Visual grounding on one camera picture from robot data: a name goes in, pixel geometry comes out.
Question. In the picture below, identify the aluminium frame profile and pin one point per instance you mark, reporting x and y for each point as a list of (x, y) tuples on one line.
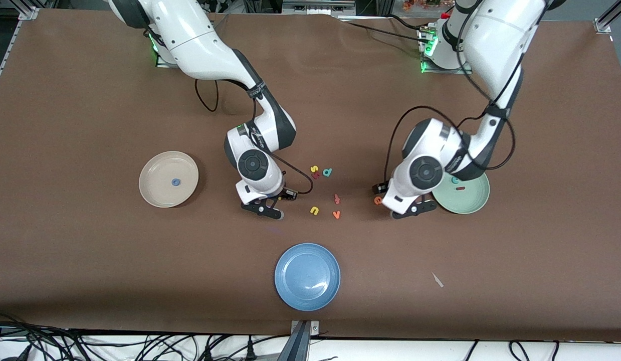
[(27, 14), (603, 24)]

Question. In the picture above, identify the small white paper scrap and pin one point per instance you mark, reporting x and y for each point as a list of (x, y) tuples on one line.
[(437, 280)]

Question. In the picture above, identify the grey metal box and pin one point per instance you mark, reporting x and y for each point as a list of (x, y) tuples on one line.
[(318, 7)]

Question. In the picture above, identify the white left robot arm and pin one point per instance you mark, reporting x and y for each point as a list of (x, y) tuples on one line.
[(495, 30)]

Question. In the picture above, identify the brown table cover sheet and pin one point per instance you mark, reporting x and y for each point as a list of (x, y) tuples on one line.
[(310, 100)]

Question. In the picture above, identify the green round plate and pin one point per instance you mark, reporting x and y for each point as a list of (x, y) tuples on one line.
[(470, 200)]

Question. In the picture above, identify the orange flower bunch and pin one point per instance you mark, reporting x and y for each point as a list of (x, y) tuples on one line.
[(420, 4)]

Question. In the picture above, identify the beige round plate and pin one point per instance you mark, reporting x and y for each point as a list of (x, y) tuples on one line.
[(168, 179)]

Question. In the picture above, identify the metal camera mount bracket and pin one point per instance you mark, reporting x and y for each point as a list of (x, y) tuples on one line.
[(300, 346)]

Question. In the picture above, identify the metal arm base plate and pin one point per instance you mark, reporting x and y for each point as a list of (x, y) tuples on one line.
[(433, 70), (162, 64)]

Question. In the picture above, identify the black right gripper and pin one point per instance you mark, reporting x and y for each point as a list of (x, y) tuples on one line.
[(283, 193)]

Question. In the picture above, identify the blue round plate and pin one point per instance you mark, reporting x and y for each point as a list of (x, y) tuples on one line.
[(307, 277)]

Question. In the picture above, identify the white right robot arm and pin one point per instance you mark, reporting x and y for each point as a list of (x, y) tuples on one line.
[(200, 40)]

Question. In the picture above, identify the black power plug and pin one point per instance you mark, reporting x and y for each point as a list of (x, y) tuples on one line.
[(207, 353), (250, 351)]

